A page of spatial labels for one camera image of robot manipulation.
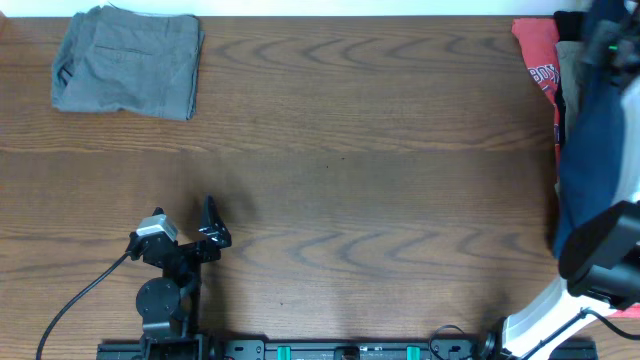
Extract dark blue shorts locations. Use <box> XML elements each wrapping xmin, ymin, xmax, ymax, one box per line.
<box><xmin>552</xmin><ymin>0</ymin><xmax>632</xmax><ymax>260</ymax></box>

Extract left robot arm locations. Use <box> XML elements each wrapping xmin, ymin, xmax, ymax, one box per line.
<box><xmin>126</xmin><ymin>195</ymin><xmax>232</xmax><ymax>359</ymax></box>

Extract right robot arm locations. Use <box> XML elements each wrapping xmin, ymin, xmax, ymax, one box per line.
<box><xmin>474</xmin><ymin>9</ymin><xmax>639</xmax><ymax>359</ymax></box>

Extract beige khaki shorts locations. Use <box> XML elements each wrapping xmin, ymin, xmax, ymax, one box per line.
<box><xmin>556</xmin><ymin>41</ymin><xmax>583</xmax><ymax>144</ymax></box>

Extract black garment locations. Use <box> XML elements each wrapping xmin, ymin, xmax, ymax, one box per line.
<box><xmin>553</xmin><ymin>11</ymin><xmax>585</xmax><ymax>42</ymax></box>

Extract red printed t-shirt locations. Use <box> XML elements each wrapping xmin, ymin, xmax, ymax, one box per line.
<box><xmin>510</xmin><ymin>17</ymin><xmax>640</xmax><ymax>319</ymax></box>

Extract folded grey shorts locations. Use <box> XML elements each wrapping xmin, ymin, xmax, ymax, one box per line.
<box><xmin>51</xmin><ymin>6</ymin><xmax>205</xmax><ymax>121</ymax></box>

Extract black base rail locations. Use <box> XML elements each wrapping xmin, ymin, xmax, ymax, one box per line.
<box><xmin>96</xmin><ymin>339</ymin><xmax>599</xmax><ymax>360</ymax></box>

